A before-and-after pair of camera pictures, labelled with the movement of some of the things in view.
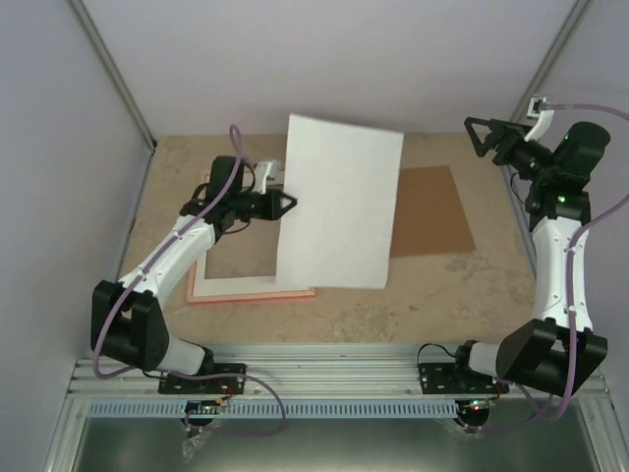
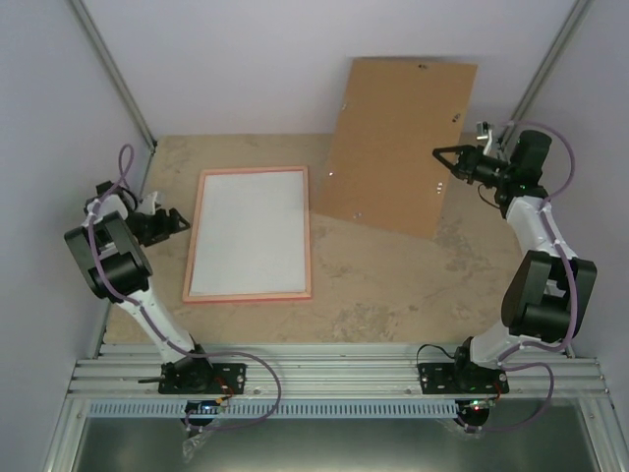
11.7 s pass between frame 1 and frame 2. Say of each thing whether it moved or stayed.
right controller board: stayed
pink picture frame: moved
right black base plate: stayed
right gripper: moved
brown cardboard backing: moved
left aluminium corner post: stayed
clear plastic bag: stayed
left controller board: stayed
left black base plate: stayed
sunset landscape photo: moved
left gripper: moved
